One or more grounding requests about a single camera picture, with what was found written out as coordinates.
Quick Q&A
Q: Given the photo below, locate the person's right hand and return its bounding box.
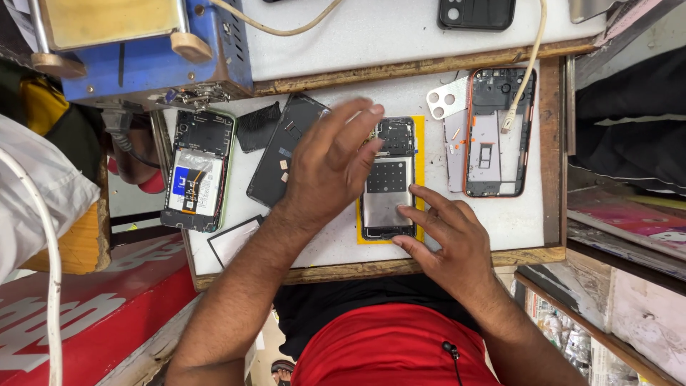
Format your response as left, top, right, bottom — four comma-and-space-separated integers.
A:
391, 184, 496, 304

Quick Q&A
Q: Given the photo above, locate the white thick cable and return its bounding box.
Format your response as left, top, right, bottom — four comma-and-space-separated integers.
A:
0, 147, 64, 386

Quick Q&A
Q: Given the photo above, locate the orange-edged phone frame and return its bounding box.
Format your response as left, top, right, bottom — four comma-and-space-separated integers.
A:
463, 66, 538, 198

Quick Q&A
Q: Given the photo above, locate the person's red shirt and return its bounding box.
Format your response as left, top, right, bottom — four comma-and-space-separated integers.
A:
290, 303, 502, 386

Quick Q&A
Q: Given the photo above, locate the black bag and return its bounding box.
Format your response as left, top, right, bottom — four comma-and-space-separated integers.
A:
569, 45, 686, 196

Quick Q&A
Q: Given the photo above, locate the white cloth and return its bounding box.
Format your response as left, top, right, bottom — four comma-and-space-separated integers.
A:
0, 114, 101, 284

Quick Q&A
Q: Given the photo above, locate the silver metal object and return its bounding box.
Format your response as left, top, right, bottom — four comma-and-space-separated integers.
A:
567, 0, 629, 25

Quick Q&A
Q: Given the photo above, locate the pink printed magazine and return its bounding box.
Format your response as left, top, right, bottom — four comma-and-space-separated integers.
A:
567, 187, 686, 262

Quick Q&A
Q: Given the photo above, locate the yellow work mat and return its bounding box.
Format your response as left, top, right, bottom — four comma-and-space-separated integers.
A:
356, 115, 427, 246

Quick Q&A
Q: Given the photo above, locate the black film piece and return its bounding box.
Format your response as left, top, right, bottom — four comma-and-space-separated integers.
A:
235, 101, 283, 154

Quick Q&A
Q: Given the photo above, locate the black-bordered screen glass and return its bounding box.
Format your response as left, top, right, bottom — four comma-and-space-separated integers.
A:
207, 214, 267, 270

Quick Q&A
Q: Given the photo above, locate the opened green phone with battery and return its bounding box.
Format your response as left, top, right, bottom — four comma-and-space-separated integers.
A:
160, 109, 238, 233

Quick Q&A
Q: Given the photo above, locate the lavender phone back cover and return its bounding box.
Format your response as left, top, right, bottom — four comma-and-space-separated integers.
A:
443, 110, 468, 194

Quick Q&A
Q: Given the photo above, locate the beige cable with connector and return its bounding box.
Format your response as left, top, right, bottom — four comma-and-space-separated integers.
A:
501, 0, 548, 135

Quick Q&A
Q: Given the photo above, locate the black phone back panel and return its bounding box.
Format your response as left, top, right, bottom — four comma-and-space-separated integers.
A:
246, 93, 331, 210

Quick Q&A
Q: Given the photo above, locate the wooden-edged work tray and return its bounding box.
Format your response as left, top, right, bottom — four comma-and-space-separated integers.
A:
150, 56, 568, 292

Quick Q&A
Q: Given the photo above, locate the blue separator machine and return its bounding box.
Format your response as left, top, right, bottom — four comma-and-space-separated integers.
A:
28, 0, 255, 110

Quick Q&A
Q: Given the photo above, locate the silver camera hole plate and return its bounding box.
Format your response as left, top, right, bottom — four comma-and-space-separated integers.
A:
427, 76, 471, 120

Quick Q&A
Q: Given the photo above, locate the black earphone wire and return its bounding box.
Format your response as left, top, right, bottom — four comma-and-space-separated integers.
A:
442, 341, 464, 386

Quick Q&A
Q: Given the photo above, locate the black power plug cable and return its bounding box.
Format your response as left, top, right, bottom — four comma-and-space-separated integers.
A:
100, 106, 163, 170

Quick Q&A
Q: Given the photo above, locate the beige looped cable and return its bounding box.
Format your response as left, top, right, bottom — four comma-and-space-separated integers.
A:
209, 0, 344, 38

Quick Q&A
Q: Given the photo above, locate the black phone case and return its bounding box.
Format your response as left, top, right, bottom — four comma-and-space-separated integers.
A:
437, 0, 517, 32

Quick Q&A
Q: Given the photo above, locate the black phone metal plate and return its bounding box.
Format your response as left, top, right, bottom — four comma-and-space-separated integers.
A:
359, 116, 418, 241

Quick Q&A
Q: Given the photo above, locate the person's left hand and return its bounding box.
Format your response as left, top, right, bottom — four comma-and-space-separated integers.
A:
279, 96, 386, 231

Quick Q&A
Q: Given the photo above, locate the red signboard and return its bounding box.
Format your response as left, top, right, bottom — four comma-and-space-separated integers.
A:
0, 234, 200, 386

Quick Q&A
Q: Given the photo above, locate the person's sandalled foot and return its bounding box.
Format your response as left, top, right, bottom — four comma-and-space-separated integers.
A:
270, 359, 297, 386

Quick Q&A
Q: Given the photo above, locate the wooden shelf with packets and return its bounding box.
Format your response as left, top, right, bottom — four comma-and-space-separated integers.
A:
512, 252, 686, 386

